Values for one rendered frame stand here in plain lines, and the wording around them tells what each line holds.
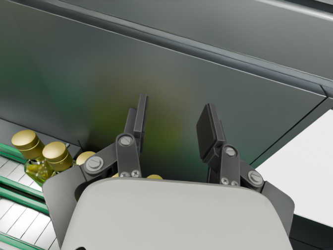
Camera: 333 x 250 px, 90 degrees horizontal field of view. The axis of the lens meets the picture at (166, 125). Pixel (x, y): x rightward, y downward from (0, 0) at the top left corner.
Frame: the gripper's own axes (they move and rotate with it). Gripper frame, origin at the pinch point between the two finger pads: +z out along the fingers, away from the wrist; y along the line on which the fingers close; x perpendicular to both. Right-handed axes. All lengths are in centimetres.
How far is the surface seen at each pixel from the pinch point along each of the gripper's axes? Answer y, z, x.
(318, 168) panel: 29.9, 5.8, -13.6
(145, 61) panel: -3.6, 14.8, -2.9
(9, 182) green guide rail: -33.8, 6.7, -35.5
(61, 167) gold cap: -16.1, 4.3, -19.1
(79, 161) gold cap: -12.3, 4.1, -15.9
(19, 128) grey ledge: -48, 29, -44
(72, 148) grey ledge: -27, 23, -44
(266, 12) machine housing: 9.0, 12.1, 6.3
